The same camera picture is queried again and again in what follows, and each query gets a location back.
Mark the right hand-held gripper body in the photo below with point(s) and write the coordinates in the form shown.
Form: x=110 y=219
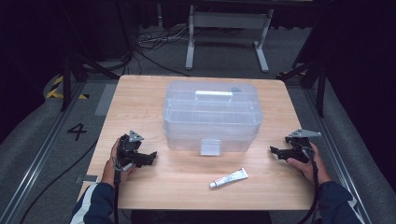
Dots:
x=300 y=146

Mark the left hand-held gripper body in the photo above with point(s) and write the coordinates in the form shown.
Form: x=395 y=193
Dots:
x=127 y=152

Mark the white ointment tube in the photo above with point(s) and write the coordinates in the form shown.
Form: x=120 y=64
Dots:
x=229 y=178

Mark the clear plastic storage box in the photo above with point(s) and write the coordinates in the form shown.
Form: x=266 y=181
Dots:
x=212 y=115

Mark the person's left hand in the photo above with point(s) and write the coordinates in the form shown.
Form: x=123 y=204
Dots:
x=109 y=169

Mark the person's right hand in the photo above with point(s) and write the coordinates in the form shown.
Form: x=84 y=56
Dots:
x=311 y=169

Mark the grey tape piece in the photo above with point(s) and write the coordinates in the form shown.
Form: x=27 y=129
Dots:
x=88 y=179

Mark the black metal stand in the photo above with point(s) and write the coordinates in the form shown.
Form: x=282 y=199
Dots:
x=66 y=84
x=320 y=90

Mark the metal floor rail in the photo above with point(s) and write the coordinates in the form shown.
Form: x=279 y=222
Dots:
x=39 y=158
x=341 y=168

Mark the grey metal table frame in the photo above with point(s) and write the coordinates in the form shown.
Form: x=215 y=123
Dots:
x=229 y=20

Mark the grey metal post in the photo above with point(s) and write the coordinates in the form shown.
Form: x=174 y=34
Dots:
x=159 y=15

